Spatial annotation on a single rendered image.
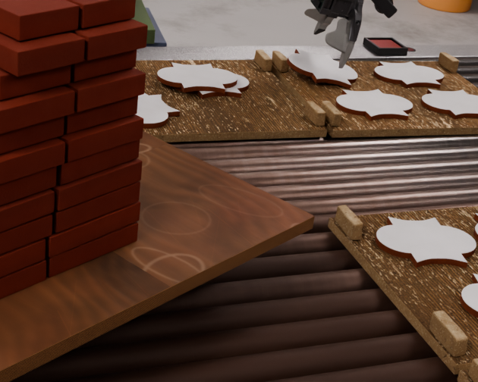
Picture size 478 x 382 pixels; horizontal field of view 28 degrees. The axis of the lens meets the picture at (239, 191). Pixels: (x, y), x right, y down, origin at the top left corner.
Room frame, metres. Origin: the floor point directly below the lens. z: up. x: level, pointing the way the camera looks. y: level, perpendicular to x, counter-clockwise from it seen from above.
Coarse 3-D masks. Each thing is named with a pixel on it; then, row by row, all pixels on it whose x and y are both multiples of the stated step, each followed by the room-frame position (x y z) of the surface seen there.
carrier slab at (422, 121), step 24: (288, 72) 1.82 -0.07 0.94; (360, 72) 1.88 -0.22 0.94; (456, 72) 1.96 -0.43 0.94; (312, 96) 1.70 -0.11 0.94; (336, 96) 1.72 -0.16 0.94; (408, 96) 1.77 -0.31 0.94; (360, 120) 1.61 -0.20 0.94; (384, 120) 1.63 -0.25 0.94; (408, 120) 1.65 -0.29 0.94; (432, 120) 1.66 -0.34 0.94; (456, 120) 1.68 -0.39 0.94
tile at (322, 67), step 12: (288, 60) 1.79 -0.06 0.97; (300, 60) 1.81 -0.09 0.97; (312, 60) 1.83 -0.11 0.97; (324, 60) 1.85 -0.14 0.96; (300, 72) 1.77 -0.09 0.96; (312, 72) 1.77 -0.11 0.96; (324, 72) 1.79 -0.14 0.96; (336, 72) 1.81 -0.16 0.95; (348, 72) 1.83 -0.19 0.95; (336, 84) 1.77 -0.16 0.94; (348, 84) 1.77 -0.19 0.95
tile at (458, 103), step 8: (424, 96) 1.76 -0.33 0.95; (432, 96) 1.76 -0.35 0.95; (440, 96) 1.77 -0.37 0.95; (448, 96) 1.77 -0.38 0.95; (456, 96) 1.78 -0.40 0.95; (464, 96) 1.79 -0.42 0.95; (472, 96) 1.79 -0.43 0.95; (424, 104) 1.73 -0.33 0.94; (432, 104) 1.72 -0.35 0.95; (440, 104) 1.72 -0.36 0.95; (448, 104) 1.73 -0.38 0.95; (456, 104) 1.74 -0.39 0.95; (464, 104) 1.74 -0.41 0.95; (472, 104) 1.75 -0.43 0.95; (440, 112) 1.70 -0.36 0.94; (448, 112) 1.70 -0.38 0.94; (456, 112) 1.69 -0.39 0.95; (464, 112) 1.70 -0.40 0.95; (472, 112) 1.70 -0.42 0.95
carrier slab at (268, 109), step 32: (160, 64) 1.77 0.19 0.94; (192, 64) 1.79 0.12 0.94; (224, 64) 1.81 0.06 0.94; (256, 64) 1.84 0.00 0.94; (192, 96) 1.62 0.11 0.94; (224, 96) 1.64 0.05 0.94; (256, 96) 1.66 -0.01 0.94; (288, 96) 1.68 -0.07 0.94; (160, 128) 1.46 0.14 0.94; (192, 128) 1.48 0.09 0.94; (224, 128) 1.49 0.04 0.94; (256, 128) 1.51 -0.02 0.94; (288, 128) 1.53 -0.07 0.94; (320, 128) 1.55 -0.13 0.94
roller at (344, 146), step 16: (272, 144) 1.49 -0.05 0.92; (288, 144) 1.50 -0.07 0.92; (304, 144) 1.51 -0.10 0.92; (320, 144) 1.52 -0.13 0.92; (336, 144) 1.53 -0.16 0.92; (352, 144) 1.54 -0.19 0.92; (368, 144) 1.55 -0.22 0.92; (384, 144) 1.56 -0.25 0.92; (400, 144) 1.58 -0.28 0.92; (416, 144) 1.59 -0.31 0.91; (432, 144) 1.60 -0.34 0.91; (448, 144) 1.61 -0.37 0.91; (464, 144) 1.63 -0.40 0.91
